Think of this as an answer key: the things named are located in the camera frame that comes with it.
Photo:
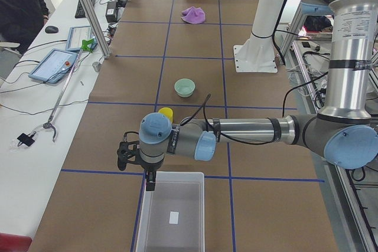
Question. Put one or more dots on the grabber reacher tool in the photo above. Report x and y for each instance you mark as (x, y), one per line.
(84, 47)

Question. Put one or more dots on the purple cloth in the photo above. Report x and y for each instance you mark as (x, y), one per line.
(193, 15)

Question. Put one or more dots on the small black dongle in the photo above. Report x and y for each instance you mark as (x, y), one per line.
(26, 139)

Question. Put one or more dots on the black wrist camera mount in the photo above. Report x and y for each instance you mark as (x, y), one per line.
(128, 153)

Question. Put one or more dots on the black power adapter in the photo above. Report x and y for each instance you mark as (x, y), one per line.
(112, 12)

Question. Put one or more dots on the blue teach pendant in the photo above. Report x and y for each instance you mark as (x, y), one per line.
(77, 35)
(53, 66)

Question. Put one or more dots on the green ceramic bowl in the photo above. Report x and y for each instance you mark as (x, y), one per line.
(184, 87)

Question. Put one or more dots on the black computer mouse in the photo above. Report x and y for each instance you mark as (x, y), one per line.
(51, 29)

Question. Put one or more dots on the clear plastic bin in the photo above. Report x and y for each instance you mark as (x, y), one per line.
(174, 191)

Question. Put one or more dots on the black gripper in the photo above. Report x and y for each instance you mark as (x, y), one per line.
(150, 167)

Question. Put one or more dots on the white label in bin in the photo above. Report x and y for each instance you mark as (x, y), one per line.
(174, 217)

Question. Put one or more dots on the red object corner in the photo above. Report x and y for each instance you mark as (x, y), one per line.
(12, 242)

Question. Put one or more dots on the aluminium frame post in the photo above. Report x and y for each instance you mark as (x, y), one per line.
(96, 28)

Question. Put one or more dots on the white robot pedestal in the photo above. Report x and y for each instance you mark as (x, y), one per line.
(257, 54)

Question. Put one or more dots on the yellow plastic cup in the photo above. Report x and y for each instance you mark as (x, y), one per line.
(167, 112)

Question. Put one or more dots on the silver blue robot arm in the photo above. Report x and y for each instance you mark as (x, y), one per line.
(340, 131)

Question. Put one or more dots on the far blue teach pendant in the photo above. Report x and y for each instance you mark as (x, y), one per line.
(77, 35)

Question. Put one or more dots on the near blue teach pendant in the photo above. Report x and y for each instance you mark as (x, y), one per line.
(53, 66)

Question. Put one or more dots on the small metal cylinder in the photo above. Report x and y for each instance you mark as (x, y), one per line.
(96, 66)

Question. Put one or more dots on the person in black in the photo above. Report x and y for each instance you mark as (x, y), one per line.
(22, 20)

